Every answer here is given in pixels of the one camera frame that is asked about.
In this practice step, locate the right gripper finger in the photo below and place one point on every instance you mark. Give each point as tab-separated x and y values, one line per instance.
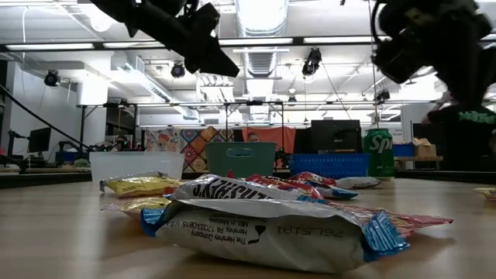
399	60

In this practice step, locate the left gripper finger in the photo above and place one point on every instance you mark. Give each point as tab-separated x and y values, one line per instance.
195	64
217	54

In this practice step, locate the large yellow Sour Patch packet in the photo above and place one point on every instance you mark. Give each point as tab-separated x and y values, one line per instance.
143	187

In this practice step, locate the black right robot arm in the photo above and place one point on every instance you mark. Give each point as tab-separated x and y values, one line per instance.
472	69

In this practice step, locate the black ceiling spotlight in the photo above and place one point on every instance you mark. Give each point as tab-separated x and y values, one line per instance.
51	78
382	97
178	71

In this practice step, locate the black partition panel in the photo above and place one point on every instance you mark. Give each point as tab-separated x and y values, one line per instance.
422	129

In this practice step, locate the colourful patchwork quilt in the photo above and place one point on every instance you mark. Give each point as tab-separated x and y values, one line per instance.
193	143

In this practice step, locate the blue storage bin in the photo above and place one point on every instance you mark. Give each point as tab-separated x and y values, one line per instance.
404	150

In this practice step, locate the brown cardboard box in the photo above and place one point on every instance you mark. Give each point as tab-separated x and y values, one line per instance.
426	151

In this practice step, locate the green Sprite can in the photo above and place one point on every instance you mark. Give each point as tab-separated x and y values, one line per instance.
377	155

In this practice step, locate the orange hanging cloth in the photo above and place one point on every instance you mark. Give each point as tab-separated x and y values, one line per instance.
271	135

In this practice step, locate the large black monitor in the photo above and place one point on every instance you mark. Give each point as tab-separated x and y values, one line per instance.
335	135

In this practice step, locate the wooden background table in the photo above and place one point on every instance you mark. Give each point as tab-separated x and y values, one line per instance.
418	158

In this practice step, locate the teal plastic bin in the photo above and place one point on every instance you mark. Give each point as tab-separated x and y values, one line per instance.
240	166

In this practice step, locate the clear plastic bin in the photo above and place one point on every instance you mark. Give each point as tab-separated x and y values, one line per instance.
135	164

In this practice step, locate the blue plastic basket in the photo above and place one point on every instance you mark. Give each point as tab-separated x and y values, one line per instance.
329	164

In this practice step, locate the black background machine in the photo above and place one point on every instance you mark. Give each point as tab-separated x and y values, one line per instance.
71	149

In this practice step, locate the small black monitor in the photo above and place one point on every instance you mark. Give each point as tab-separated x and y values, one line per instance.
40	139

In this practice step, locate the silver ventilation duct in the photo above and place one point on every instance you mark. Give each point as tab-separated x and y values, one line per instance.
261	62

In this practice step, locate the black background truss frame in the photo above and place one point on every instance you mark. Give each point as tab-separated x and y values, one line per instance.
253	103

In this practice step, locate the black overhead frame beam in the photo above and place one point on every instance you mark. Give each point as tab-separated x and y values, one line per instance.
298	40

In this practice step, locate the black overhead camera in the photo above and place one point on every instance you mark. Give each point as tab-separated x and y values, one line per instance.
312	62

